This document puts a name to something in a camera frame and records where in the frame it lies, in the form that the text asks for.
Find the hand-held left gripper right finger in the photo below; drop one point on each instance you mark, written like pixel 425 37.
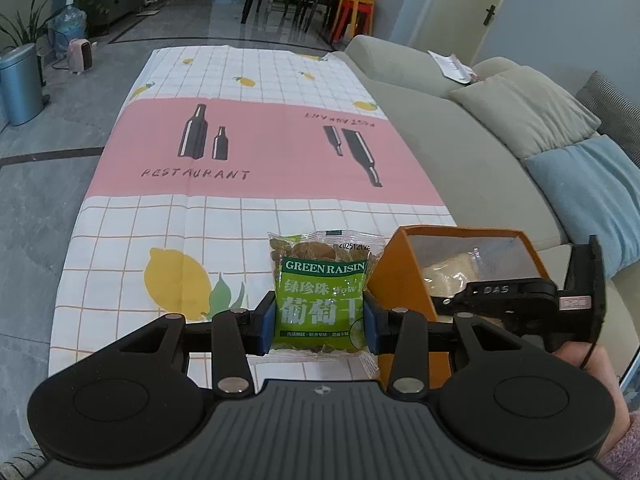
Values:
pixel 371 325

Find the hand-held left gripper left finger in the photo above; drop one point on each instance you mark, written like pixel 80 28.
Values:
pixel 265 325

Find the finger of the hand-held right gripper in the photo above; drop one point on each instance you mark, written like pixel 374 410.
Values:
pixel 500 292

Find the pale cracker packet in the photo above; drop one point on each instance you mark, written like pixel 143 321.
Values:
pixel 445 275

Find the orange box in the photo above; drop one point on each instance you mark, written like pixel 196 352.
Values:
pixel 395 270

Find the green raisin packet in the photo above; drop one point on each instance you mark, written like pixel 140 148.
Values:
pixel 320 285

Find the person's right forearm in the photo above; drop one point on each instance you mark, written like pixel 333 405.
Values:
pixel 625 450

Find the person's right hand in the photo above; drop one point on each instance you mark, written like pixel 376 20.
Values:
pixel 607 375

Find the light blue pillow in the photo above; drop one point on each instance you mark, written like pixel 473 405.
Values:
pixel 585 185

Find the grey sofa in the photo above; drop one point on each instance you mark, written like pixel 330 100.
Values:
pixel 450 135

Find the grey striped pillow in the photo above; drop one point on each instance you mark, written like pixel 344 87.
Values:
pixel 615 110

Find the beige pillow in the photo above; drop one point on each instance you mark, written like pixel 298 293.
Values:
pixel 525 110

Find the printed pink white tablecloth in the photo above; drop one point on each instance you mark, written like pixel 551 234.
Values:
pixel 250 135

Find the white paper packet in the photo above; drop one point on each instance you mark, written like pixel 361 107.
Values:
pixel 452 66

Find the grey door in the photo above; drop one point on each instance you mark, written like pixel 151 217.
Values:
pixel 450 0

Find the orange plastic stool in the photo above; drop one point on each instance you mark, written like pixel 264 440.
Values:
pixel 352 10

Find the small pink heater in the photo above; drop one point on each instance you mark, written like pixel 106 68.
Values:
pixel 81 55

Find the silver trash bin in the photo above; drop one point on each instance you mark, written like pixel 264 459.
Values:
pixel 20 85

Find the large water jug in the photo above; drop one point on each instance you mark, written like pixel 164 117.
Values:
pixel 70 25

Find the long-leaved potted plant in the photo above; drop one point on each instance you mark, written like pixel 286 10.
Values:
pixel 25 25

